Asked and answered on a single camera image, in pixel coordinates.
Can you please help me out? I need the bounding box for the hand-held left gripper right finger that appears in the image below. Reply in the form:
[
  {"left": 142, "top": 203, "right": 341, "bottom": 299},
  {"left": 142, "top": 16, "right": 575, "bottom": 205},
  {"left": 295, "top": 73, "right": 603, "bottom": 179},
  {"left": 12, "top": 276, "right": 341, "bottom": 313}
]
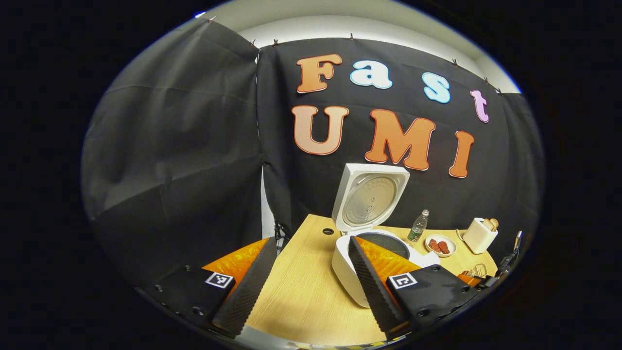
[{"left": 347, "top": 236, "right": 486, "bottom": 341}]

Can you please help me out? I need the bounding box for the white rice cooker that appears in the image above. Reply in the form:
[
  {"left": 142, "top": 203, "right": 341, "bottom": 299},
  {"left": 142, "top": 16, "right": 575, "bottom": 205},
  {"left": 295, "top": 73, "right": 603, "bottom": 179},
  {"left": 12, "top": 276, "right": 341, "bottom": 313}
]
[{"left": 331, "top": 163, "right": 440, "bottom": 308}]

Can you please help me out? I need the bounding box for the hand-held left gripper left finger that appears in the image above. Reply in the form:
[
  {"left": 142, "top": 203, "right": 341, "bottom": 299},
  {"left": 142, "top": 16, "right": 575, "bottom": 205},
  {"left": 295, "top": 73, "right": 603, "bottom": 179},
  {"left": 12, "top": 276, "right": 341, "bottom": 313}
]
[{"left": 141, "top": 237, "right": 277, "bottom": 339}]

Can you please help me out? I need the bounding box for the clear water bottle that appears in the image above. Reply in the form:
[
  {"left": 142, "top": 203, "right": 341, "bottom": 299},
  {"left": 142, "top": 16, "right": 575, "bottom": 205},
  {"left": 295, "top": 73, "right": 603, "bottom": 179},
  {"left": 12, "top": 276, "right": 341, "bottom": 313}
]
[{"left": 407, "top": 210, "right": 430, "bottom": 242}]

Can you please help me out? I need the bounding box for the white round plate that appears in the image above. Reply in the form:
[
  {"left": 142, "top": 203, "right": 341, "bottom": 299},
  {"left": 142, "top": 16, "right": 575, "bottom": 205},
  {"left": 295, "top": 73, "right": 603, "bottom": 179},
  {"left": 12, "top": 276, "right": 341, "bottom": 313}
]
[{"left": 425, "top": 234, "right": 457, "bottom": 257}]

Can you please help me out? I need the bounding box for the black tripod stand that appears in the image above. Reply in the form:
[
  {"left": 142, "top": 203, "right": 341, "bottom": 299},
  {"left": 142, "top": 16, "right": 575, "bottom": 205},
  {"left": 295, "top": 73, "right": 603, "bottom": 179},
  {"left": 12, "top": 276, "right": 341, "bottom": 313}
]
[{"left": 274, "top": 221, "right": 290, "bottom": 253}]

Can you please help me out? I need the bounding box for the white toaster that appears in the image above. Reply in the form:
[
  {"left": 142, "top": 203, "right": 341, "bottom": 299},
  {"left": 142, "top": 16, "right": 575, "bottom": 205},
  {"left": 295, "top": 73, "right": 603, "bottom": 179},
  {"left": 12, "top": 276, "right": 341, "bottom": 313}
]
[{"left": 462, "top": 217, "right": 499, "bottom": 254}]

